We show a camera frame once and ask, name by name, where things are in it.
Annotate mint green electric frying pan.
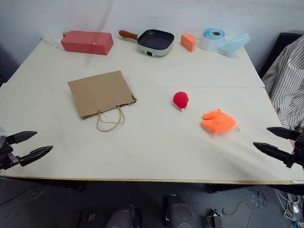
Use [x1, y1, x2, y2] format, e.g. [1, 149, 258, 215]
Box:
[118, 28, 175, 58]

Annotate small black floor device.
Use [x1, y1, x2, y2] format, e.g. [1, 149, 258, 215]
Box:
[207, 208, 223, 228]

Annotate brown paper bag with handles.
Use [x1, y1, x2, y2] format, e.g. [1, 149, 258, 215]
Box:
[67, 70, 138, 133]

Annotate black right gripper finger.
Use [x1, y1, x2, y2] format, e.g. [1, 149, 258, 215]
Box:
[252, 142, 292, 165]
[266, 126, 302, 141]

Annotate black chair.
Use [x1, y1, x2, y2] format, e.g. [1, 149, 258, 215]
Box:
[258, 32, 304, 79]

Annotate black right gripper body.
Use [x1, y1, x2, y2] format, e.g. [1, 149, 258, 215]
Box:
[285, 139, 304, 170]

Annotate red plush toy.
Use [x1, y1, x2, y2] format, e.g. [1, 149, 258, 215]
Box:
[172, 92, 190, 112]

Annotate striped shirt on chair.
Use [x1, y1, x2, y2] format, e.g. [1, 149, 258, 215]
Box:
[261, 35, 304, 130]

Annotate orange foam wedge block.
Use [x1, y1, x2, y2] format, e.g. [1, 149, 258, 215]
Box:
[180, 33, 197, 53]

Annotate light blue paper strip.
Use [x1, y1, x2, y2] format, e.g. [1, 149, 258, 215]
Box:
[218, 33, 251, 57]

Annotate white label roll blue core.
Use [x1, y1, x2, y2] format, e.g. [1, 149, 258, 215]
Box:
[198, 28, 226, 51]

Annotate red rectangular foam brick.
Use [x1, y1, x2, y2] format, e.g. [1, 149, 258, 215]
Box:
[60, 30, 114, 56]

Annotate dark rounded grey shape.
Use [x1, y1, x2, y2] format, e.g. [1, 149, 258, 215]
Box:
[162, 194, 198, 228]
[105, 204, 143, 228]

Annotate thin black floor cable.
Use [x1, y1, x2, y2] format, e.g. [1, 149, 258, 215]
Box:
[221, 201, 250, 216]

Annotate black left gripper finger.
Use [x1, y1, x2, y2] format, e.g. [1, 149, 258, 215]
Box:
[19, 145, 54, 167]
[5, 131, 38, 145]

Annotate white cable behind brick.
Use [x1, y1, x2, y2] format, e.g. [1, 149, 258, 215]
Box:
[38, 31, 67, 49]

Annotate orange fish plush toy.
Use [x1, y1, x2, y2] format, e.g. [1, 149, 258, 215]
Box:
[200, 108, 240, 136]

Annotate white cables on floor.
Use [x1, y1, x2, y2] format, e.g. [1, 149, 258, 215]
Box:
[257, 187, 304, 228]

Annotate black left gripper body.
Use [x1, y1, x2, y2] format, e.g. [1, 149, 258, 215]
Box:
[0, 142, 22, 171]

